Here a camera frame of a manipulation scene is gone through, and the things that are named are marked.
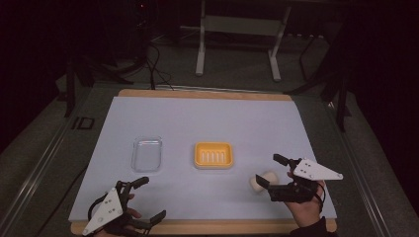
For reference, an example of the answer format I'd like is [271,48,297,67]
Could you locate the person's right hand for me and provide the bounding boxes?
[284,170,327,229]

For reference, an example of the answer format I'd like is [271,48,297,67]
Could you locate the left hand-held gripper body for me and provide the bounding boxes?
[81,180,152,237]

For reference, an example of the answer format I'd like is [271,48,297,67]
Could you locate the yellow soap dish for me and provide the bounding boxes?
[193,141,235,171]

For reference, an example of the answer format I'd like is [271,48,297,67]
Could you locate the light blue table mat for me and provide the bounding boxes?
[67,96,338,222]

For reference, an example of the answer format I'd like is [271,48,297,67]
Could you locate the clear plastic container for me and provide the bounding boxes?
[130,135,164,174]

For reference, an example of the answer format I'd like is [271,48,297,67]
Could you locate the white metal stand frame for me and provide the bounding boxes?
[179,0,293,83]

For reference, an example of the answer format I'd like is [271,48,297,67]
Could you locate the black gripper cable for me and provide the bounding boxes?
[86,196,108,222]
[314,183,327,213]

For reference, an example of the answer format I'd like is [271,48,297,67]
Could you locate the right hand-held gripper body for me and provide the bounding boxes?
[268,157,344,203]

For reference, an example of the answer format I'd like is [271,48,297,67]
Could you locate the black floor cables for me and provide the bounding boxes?
[143,41,176,92]

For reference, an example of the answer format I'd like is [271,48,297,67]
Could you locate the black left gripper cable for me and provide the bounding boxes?
[86,196,108,222]

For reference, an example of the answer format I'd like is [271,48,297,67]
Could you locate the person's left hand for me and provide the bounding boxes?
[94,194,143,237]

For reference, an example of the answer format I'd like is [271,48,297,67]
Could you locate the wooden table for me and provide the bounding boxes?
[70,88,338,236]

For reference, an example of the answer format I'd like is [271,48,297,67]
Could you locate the metal floor rail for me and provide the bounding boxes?
[327,100,394,237]
[0,110,82,237]

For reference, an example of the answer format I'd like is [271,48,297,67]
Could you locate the cream soap bar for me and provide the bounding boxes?
[249,169,281,195]

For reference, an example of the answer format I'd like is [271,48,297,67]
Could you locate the black metal stand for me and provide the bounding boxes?
[57,53,134,119]
[285,31,353,133]

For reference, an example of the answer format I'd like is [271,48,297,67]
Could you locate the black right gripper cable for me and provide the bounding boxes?
[314,183,327,213]

